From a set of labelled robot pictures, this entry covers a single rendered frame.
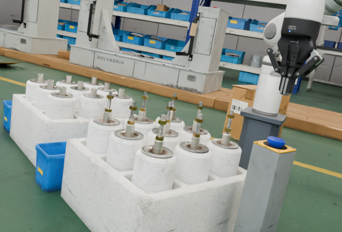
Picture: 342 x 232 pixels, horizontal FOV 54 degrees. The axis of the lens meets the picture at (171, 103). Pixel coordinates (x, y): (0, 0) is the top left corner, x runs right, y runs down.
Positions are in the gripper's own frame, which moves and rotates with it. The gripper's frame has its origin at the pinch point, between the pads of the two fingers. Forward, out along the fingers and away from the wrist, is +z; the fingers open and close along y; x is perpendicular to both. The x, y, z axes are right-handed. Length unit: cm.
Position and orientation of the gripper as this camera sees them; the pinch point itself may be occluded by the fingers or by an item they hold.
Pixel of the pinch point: (286, 86)
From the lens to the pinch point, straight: 77.9
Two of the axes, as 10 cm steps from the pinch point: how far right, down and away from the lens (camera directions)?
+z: -1.7, 9.7, 1.9
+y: 6.3, 2.6, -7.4
